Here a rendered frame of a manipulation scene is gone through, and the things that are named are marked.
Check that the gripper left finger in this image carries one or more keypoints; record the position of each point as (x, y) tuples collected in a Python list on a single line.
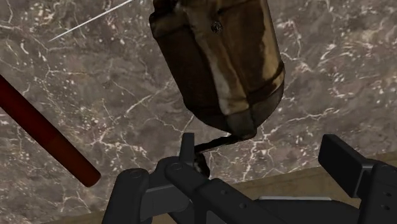
[(186, 183)]

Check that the thin white stick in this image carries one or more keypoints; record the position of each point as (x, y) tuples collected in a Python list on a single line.
[(90, 20)]

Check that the brown rounded leather pouch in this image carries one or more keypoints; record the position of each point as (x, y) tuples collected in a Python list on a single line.
[(223, 65)]

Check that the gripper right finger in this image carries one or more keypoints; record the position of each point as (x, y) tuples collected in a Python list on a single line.
[(344, 164)]

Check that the dark red cylinder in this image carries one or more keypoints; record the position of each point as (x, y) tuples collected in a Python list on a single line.
[(43, 131)]

